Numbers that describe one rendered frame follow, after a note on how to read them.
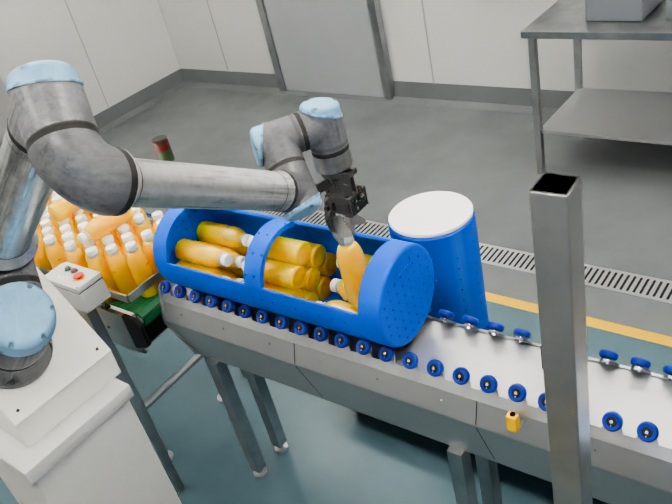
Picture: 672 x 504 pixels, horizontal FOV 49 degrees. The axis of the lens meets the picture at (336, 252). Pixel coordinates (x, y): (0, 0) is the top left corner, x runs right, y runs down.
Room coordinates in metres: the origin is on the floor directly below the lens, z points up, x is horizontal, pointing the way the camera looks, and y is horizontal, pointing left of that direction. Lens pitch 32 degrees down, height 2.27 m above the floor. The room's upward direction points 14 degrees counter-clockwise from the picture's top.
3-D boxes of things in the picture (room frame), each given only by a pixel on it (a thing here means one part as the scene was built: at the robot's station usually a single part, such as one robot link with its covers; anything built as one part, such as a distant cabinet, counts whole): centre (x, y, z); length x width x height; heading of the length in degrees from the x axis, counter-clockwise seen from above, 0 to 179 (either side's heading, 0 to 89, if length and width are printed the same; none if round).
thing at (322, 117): (1.58, -0.04, 1.61); 0.10 x 0.09 x 0.12; 101
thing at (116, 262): (2.23, 0.74, 1.00); 0.07 x 0.07 x 0.19
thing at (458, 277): (2.04, -0.33, 0.59); 0.28 x 0.28 x 0.88
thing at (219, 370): (2.10, 0.52, 0.31); 0.06 x 0.06 x 0.63; 47
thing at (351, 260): (1.59, -0.03, 1.20); 0.07 x 0.07 x 0.19
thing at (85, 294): (2.12, 0.87, 1.05); 0.20 x 0.10 x 0.10; 47
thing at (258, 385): (2.20, 0.43, 0.31); 0.06 x 0.06 x 0.63; 47
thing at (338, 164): (1.58, -0.05, 1.52); 0.10 x 0.09 x 0.05; 137
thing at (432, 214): (2.04, -0.33, 1.03); 0.28 x 0.28 x 0.01
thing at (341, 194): (1.58, -0.05, 1.44); 0.09 x 0.08 x 0.12; 47
